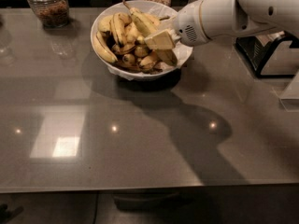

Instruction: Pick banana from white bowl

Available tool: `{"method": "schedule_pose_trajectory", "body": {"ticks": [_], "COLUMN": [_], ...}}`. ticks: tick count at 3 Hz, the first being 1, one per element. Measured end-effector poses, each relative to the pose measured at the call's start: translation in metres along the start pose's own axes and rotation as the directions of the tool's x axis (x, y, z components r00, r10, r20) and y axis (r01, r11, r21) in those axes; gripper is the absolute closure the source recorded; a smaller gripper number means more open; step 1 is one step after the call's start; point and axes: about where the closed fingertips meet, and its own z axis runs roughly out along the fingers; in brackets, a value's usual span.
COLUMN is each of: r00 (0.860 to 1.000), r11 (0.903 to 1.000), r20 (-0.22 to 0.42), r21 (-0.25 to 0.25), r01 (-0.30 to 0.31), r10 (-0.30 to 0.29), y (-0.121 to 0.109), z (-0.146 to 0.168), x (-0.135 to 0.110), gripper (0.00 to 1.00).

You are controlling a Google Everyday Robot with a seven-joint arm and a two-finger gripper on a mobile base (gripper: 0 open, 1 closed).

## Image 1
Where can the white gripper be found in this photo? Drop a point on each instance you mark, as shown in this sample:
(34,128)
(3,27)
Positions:
(188,22)

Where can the large yellow-green banana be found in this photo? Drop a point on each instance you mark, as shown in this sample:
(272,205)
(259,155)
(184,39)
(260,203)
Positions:
(146,27)

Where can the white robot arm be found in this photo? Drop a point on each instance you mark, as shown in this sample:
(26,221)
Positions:
(203,20)

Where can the white ceramic bowl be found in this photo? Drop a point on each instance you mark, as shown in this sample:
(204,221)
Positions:
(128,38)

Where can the small yellow banana bottom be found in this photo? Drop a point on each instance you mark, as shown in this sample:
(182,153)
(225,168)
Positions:
(149,61)

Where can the spotted yellow banana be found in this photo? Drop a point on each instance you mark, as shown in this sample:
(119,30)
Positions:
(118,28)

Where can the yellow banana upper left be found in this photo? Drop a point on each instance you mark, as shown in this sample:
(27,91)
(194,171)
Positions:
(104,24)

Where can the yellow banana left edge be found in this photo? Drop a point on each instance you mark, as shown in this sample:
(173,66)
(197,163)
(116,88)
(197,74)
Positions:
(101,48)

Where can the glass jar with nuts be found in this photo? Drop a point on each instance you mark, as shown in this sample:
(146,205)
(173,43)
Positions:
(51,13)

